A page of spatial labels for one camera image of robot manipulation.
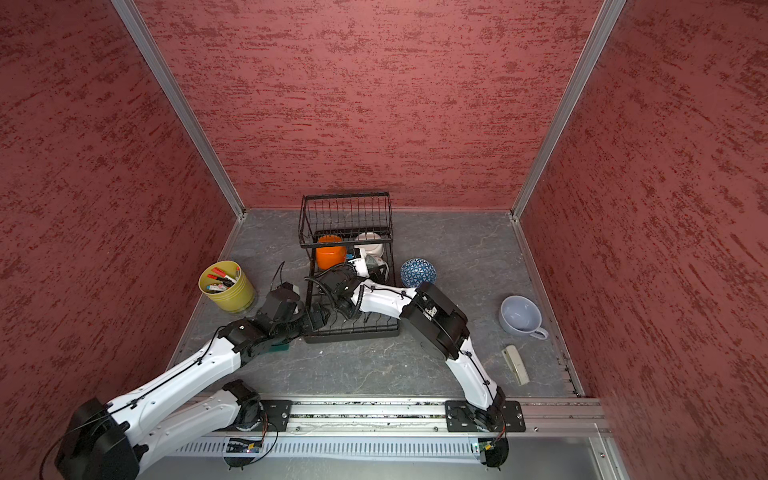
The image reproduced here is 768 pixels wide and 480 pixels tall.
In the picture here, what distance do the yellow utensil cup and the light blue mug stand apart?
2.57 feet

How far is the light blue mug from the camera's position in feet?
2.78

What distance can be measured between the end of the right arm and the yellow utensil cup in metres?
0.28

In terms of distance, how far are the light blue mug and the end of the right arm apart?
18.2 inches

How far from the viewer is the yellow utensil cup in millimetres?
842

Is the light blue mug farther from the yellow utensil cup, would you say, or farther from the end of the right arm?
the yellow utensil cup

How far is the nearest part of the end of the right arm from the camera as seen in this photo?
2.25 feet
